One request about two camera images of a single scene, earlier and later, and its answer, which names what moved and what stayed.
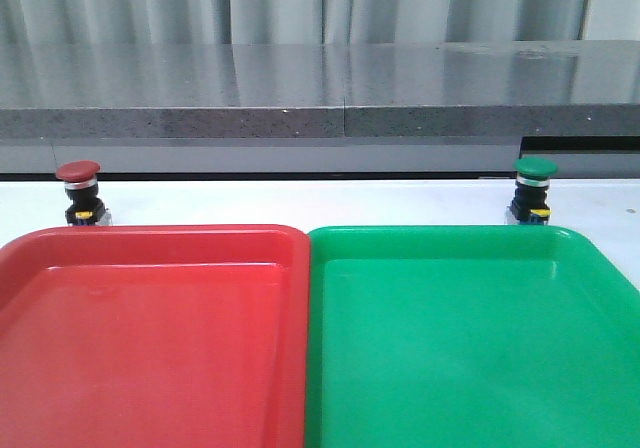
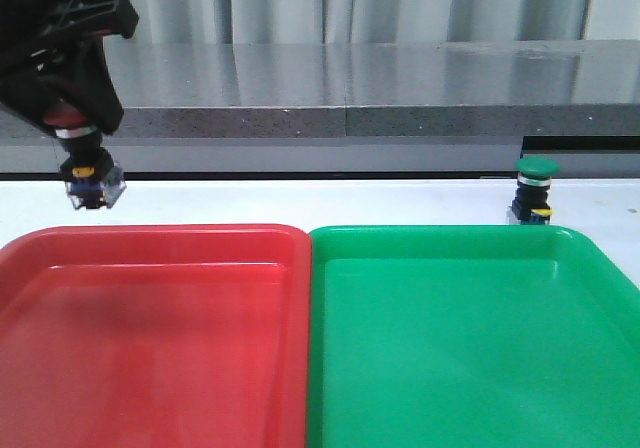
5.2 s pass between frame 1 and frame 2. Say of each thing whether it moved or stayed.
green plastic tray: stayed
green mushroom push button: stayed
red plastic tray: stayed
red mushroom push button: moved
